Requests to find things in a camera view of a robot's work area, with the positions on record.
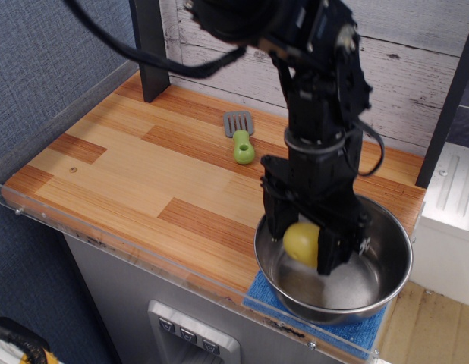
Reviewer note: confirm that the white toy sink unit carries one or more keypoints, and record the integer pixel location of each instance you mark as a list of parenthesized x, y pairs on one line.
[(441, 233)]

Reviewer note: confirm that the stainless steel pot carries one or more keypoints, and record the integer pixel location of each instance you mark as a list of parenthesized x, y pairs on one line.
[(355, 290)]

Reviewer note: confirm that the black right vertical post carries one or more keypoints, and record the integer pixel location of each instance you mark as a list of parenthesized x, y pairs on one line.
[(446, 117)]

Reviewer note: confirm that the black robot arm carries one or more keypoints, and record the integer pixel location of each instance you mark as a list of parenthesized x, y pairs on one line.
[(314, 46)]

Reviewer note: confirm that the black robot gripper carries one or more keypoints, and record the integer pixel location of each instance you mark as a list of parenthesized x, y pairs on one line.
[(318, 182)]

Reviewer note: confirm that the blue cloth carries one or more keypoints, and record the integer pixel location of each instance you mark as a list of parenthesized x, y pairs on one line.
[(356, 339)]

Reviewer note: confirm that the grey toy fridge cabinet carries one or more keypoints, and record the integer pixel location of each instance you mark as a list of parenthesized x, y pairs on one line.
[(122, 291)]

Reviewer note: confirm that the silver dispenser panel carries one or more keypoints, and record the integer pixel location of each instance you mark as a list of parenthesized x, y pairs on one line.
[(183, 339)]

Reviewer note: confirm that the black left vertical post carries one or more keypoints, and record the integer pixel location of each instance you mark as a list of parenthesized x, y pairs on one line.
[(149, 37)]

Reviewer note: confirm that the black vertical post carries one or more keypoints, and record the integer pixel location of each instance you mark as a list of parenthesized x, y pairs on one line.
[(446, 117), (149, 37)]

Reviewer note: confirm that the green handled grey spatula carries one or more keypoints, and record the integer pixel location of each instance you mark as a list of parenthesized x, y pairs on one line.
[(239, 127)]

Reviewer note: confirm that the clear acrylic guard rail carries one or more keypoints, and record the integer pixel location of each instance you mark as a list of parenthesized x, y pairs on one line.
[(153, 181)]

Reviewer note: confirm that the yellow potato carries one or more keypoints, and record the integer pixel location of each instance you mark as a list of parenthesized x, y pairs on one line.
[(301, 243)]

